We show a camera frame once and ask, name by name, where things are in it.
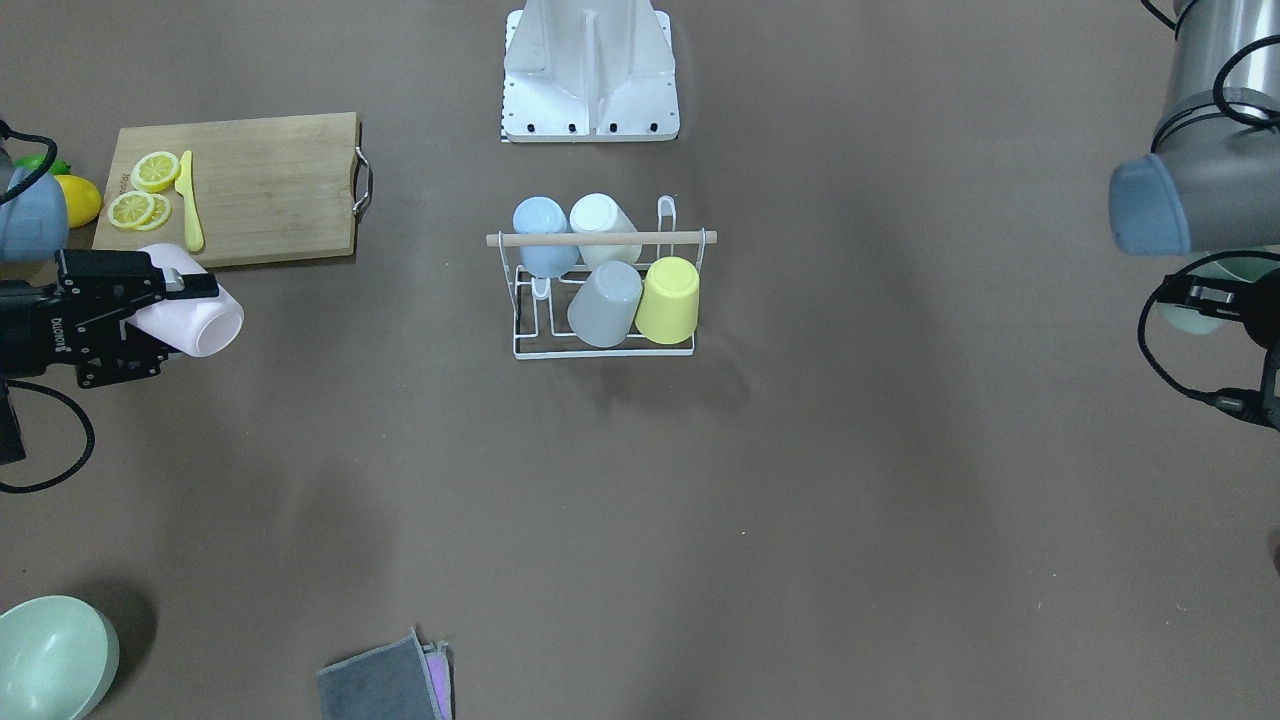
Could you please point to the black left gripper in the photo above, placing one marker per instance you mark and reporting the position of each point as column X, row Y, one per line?
column 1213, row 295

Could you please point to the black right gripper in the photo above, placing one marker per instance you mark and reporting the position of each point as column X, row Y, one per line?
column 30, row 330

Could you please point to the mint green plastic cup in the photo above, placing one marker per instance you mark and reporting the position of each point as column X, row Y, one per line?
column 1260, row 270

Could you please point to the pink plastic cup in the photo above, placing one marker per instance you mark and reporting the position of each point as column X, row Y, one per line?
column 196, row 327

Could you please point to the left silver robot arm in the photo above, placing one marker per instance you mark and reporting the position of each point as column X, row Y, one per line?
column 1207, row 189

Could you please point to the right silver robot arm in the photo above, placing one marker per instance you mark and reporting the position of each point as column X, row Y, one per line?
column 35, row 226

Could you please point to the grey plastic cup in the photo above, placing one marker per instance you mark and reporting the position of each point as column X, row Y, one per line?
column 603, row 310

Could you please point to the white plastic cup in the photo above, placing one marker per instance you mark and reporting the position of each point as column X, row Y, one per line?
column 598, row 213

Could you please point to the yellow plastic cup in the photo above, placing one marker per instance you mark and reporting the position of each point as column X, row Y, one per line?
column 669, row 308

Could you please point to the yellow plastic knife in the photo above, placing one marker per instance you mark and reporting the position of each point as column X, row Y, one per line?
column 193, row 232

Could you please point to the lemon slice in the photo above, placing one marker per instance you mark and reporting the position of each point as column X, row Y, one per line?
column 140, row 211
column 155, row 172

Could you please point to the yellow lemon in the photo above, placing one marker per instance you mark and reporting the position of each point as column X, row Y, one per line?
column 83, row 199

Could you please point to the mint green bowl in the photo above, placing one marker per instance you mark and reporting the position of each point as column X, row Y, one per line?
column 59, row 657

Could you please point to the grey folded cloth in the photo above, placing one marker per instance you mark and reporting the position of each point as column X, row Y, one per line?
column 407, row 679

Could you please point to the white wire cup holder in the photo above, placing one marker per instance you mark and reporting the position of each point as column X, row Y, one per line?
column 543, row 270

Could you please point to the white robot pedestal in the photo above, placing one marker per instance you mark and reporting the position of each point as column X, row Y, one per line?
column 589, row 72

